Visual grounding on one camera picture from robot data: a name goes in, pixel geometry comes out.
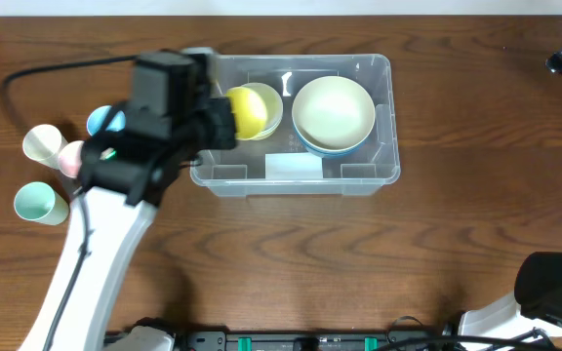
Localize dark blue bowl front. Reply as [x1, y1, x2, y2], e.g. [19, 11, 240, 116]
[294, 127, 370, 158]

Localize white label in container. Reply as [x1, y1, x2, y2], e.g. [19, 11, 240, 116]
[264, 152, 323, 180]

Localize large beige bowl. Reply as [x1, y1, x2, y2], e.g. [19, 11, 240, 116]
[292, 76, 376, 150]

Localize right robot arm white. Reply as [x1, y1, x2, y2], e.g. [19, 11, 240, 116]
[453, 252, 562, 350]

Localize light blue cup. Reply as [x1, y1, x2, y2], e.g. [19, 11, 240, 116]
[86, 105, 126, 136]

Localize pink cup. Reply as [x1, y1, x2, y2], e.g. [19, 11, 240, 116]
[58, 140, 84, 178]

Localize cream white cup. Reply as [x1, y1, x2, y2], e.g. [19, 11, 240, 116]
[21, 124, 68, 170]

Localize clear plastic storage container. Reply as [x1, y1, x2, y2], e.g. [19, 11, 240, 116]
[190, 54, 401, 197]

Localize left black cable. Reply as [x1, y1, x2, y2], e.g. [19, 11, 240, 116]
[0, 54, 139, 128]

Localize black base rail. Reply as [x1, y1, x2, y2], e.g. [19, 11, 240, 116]
[104, 329, 553, 351]

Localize yellow cup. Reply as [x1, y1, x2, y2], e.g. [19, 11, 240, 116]
[225, 87, 267, 140]

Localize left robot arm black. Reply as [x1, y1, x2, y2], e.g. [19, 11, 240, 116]
[21, 48, 237, 350]

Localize mint green cup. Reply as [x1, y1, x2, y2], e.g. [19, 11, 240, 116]
[14, 181, 69, 225]

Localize small white bowl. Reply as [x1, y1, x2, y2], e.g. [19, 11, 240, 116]
[243, 82, 283, 140]

